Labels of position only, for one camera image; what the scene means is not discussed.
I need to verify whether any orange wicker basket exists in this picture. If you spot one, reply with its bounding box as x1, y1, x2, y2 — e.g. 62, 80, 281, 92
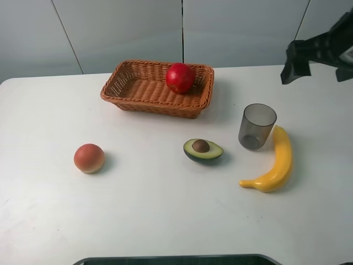
100, 60, 215, 119

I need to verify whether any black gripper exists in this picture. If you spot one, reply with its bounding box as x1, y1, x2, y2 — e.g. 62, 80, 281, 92
280, 12, 353, 85

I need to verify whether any yellow banana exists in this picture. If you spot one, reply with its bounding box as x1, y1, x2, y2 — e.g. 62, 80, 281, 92
239, 125, 293, 192

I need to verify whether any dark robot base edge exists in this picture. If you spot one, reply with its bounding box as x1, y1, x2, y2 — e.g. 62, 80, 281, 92
75, 255, 279, 265

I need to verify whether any red apple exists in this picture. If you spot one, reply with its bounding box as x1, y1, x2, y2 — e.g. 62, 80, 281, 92
165, 63, 195, 94

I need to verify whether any round bread bun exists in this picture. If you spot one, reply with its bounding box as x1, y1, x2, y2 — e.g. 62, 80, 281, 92
73, 144, 105, 174

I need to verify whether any grey translucent plastic cup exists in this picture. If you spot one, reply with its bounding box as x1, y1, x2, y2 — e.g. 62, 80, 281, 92
238, 103, 277, 151

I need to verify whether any halved avocado with pit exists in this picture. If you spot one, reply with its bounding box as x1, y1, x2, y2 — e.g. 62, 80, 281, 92
183, 139, 224, 164

